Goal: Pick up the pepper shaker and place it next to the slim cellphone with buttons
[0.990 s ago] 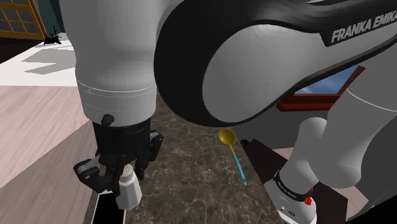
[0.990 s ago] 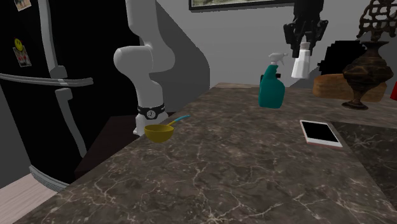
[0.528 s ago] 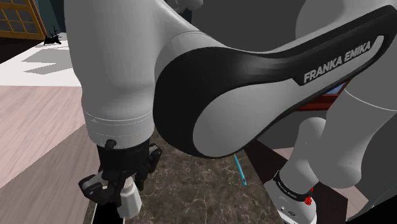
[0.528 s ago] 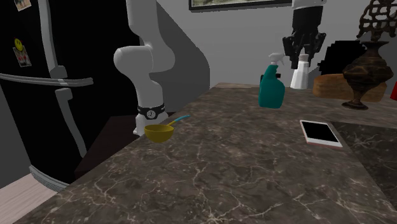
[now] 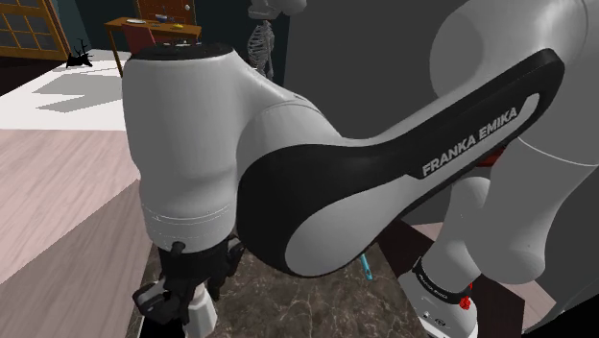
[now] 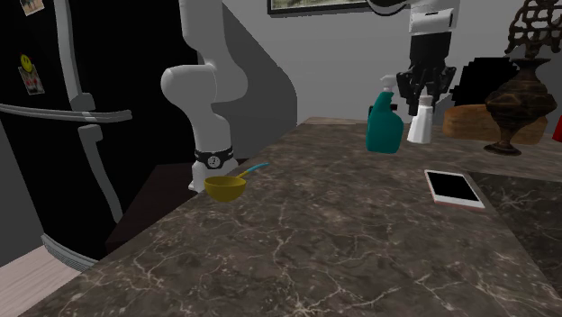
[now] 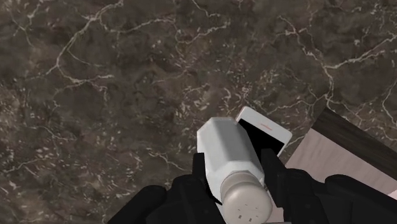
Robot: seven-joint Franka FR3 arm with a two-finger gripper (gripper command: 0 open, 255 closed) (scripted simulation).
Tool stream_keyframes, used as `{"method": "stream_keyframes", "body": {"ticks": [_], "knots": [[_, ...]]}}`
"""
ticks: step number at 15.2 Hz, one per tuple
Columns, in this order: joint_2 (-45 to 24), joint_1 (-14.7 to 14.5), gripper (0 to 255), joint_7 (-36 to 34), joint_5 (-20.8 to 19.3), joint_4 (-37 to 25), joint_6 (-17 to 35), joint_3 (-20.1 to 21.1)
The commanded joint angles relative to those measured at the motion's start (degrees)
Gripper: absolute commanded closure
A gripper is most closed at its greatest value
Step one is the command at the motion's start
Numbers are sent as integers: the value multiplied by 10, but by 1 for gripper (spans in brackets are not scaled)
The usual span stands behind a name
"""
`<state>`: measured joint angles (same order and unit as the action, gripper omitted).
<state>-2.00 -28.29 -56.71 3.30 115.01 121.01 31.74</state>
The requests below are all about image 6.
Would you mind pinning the framed wall picture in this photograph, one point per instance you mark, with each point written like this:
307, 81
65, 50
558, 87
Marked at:
316, 5

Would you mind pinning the brown bread loaf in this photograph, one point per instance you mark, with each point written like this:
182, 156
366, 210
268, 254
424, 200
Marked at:
467, 123

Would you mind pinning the teal spray bottle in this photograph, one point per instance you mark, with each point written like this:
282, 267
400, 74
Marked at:
384, 129

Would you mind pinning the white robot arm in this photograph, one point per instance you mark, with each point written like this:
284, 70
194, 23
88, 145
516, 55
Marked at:
206, 83

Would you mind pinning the white tablet with black screen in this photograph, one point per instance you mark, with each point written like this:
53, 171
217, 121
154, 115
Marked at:
453, 188

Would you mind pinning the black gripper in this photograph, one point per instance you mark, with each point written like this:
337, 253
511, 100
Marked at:
430, 50

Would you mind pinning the white bottle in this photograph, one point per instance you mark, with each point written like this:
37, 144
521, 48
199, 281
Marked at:
420, 125

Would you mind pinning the dark brown lattice vase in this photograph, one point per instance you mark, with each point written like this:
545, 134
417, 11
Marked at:
520, 98

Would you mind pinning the red object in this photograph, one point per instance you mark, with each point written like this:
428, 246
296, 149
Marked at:
558, 129

